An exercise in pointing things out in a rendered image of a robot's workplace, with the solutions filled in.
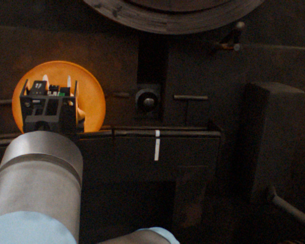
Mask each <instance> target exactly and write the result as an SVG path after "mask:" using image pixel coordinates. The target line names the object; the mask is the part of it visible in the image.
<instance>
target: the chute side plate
mask: <svg viewBox="0 0 305 244"><path fill-rule="evenodd" d="M157 139H159V140H160V144H159V156H158V160H155V154H156V141H157ZM219 143H220V139H219V138H186V137H115V147H114V154H113V141H112V137H103V138H91V139H81V140H79V141H77V142H75V143H74V144H75V145H76V146H77V148H79V149H80V152H81V154H82V157H83V173H82V186H84V185H94V184H103V183H109V182H142V181H176V174H177V167H178V166H208V172H207V179H206V181H213V180H214V175H215V168H216V161H217V157H218V150H219ZM7 147H8V146H2V147H0V165H1V162H2V160H3V157H4V154H5V152H6V149H7Z"/></svg>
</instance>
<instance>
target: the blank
mask: <svg viewBox="0 0 305 244"><path fill-rule="evenodd" d="M44 75H47V78H48V82H49V85H51V84H53V85H59V89H60V87H68V76H70V83H71V94H72V95H74V89H75V80H78V97H77V101H78V104H79V109H80V110H82V111H84V112H85V127H84V132H89V131H98V130H99V129H100V127H101V126H102V123H103V121H104V117H105V99H104V94H103V91H102V89H101V86H100V84H99V82H98V81H97V79H96V78H95V77H94V76H93V75H92V74H91V73H90V72H89V71H88V70H87V69H85V68H83V67H82V66H80V65H77V64H74V63H71V62H66V61H52V62H47V63H43V64H41V65H38V66H36V67H35V68H33V69H32V70H31V71H29V72H28V73H27V74H25V75H24V76H23V78H22V79H21V80H20V81H19V82H18V84H17V86H16V88H15V91H14V94H13V100H12V109H13V115H14V119H15V121H16V123H17V125H18V127H19V129H20V130H21V132H22V133H23V134H24V132H23V130H22V126H23V123H22V115H21V108H20V99H19V96H20V93H21V91H22V89H23V87H24V85H25V82H26V79H29V87H30V89H31V88H32V86H33V83H34V81H35V80H43V77H44Z"/></svg>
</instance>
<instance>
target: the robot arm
mask: <svg viewBox="0 0 305 244"><path fill-rule="evenodd" d="M25 91H26V94H27V95H24V93H25ZM77 97H78V80H75V89H74V95H72V94H71V83H70V76H68V87H60V89H59V85H53V84H51V85H49V82H48V78H47V75H44V77H43V80H35V81H34V83H33V86H32V88H31V89H30V87H29V79H26V82H25V85H24V87H23V89H22V91H21V93H20V96H19V99H20V108H21V115H22V123H23V126H22V130H23V132H24V135H21V136H19V137H17V138H16V139H14V140H13V141H12V142H11V143H10V144H9V146H8V147H7V149H6V152H5V154H4V157H3V160H2V162H1V165H0V244H79V224H80V203H81V189H82V173H83V157H82V154H81V152H80V149H79V148H77V146H76V145H75V144H74V143H75V142H77V141H79V140H80V133H84V127H85V112H84V111H82V110H80V109H79V108H78V106H77ZM96 244H180V243H179V242H178V241H177V240H176V239H175V237H174V236H173V235H172V234H171V233H170V232H168V231H167V230H166V229H164V228H161V227H152V228H142V229H138V230H137V231H135V232H133V233H131V234H127V235H124V236H120V237H117V238H113V239H110V240H107V241H103V242H99V243H96Z"/></svg>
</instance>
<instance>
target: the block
mask: <svg viewBox="0 0 305 244"><path fill-rule="evenodd" d="M304 100H305V93H304V92H303V91H301V90H299V89H297V88H293V87H290V86H287V85H284V84H281V83H278V82H268V81H251V82H248V85H247V89H246V95H245V102H244V106H243V112H242V119H241V125H240V132H239V138H238V145H237V151H236V158H235V161H234V167H233V174H232V185H233V187H234V188H235V189H236V190H237V191H238V192H239V193H240V194H241V195H242V197H243V198H244V199H245V201H246V202H247V203H248V204H250V205H271V204H270V203H269V202H268V200H267V195H266V191H265V190H266V188H267V186H270V185H272V186H274V188H275V191H276V194H277V196H278V197H280V198H281V199H284V194H285V188H286V185H287V182H288V177H289V172H290V167H291V163H292V158H293V153H294V148H295V144H296V138H297V133H298V129H299V124H300V119H301V114H302V110H303V105H304Z"/></svg>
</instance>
